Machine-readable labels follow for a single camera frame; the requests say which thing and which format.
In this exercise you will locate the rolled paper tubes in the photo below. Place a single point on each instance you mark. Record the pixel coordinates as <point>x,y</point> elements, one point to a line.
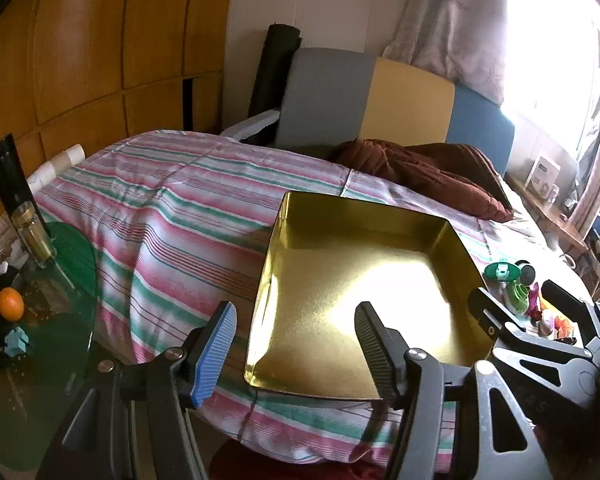
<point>55,167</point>

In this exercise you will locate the brown quilt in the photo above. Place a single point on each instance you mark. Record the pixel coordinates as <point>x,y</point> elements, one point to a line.
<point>430,175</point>

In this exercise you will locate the green glass side table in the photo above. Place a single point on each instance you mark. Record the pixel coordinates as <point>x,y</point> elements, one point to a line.
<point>40,385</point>

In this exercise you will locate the blue headboard panel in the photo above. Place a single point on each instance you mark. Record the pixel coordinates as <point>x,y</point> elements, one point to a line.
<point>480,125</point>

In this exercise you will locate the patterned beige curtain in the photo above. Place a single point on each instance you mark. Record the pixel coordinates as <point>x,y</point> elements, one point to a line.
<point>592,150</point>
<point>445,20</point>

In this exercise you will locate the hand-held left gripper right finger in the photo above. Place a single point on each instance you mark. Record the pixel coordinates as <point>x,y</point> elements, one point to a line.
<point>375,355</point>

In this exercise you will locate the orange fruit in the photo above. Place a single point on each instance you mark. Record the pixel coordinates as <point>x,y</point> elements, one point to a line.
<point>10,305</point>

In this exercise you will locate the light blue toy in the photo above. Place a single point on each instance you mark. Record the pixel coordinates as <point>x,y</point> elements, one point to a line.
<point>18,342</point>

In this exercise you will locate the green ribbed cup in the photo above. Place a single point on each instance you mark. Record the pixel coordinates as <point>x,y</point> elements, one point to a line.
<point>517,296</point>

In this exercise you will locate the pink green striped blanket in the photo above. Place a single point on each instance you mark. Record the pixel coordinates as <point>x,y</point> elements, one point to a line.
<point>180,240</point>

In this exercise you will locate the wooden desk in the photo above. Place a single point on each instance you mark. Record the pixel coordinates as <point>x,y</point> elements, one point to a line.
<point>545,212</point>

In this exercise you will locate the white crumpled paper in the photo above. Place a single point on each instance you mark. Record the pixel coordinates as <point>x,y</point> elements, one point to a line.
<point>12,260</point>

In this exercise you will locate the grey headboard panel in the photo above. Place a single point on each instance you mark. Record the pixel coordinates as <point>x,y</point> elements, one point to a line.
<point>325,100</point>

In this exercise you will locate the small pale mug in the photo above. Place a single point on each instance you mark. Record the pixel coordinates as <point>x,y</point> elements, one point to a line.
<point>553,193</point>

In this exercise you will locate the window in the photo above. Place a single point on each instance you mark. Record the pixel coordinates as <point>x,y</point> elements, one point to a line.
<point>555,35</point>

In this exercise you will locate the tall black box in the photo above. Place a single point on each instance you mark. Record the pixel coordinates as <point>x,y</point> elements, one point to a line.
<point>7,170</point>

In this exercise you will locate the white cardboard box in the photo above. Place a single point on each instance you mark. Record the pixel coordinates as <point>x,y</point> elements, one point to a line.
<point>542,172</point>

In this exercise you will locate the white plastic bar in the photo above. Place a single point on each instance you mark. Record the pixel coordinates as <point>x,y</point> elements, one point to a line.
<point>252,125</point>

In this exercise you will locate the wooden wardrobe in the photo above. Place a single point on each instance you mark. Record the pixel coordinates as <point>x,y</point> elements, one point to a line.
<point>105,35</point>

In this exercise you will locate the glass bottle yellow liquid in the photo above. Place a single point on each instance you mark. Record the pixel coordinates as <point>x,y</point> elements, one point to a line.
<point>35,240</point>

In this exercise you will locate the green round plastic case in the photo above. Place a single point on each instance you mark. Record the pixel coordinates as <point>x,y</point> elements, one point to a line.
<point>500,271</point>

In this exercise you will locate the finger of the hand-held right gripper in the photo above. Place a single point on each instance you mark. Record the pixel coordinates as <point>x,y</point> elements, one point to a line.
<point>565,297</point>
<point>485,305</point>

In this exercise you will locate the maroon tin box gold interior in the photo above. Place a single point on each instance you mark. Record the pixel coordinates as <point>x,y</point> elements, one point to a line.
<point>330,270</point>

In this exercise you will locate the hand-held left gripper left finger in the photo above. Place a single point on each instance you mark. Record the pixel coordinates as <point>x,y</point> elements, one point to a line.
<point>214,360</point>

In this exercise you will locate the black rolled mat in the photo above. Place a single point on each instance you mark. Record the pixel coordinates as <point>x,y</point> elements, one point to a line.
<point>272,70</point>

